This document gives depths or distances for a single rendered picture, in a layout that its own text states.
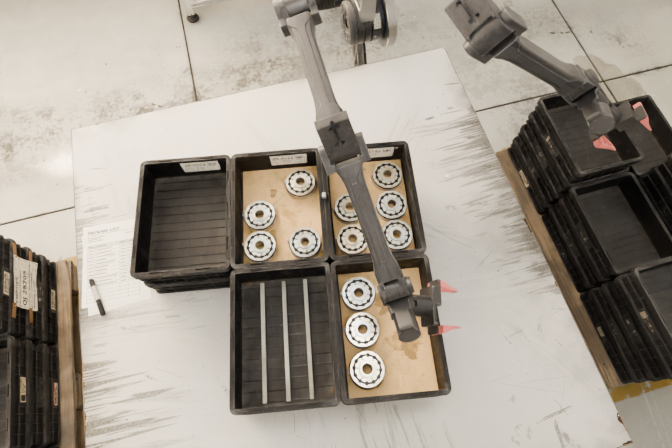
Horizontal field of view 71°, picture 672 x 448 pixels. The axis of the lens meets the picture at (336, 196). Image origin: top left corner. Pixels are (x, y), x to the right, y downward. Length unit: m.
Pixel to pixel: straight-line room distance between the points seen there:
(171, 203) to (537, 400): 1.35
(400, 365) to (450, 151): 0.85
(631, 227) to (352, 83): 1.37
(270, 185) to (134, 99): 1.61
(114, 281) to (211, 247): 0.39
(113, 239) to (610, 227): 2.03
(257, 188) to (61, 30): 2.30
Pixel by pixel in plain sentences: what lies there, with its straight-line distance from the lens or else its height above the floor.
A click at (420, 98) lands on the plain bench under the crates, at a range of 2.02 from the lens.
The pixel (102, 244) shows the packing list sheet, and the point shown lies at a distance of 1.89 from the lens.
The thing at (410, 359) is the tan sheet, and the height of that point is 0.83.
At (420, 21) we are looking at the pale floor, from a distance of 3.30.
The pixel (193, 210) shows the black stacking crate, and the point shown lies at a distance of 1.68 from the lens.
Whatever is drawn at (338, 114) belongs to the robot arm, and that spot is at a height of 1.46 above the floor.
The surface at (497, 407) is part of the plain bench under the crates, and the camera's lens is 1.68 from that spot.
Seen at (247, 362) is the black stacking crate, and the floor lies 0.83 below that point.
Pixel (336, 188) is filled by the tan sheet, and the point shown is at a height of 0.83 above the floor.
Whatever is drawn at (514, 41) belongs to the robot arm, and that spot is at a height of 1.56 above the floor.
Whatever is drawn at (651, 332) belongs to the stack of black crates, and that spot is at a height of 0.50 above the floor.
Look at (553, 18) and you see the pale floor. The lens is 3.57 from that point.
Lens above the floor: 2.30
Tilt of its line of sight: 65 degrees down
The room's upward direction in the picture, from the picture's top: straight up
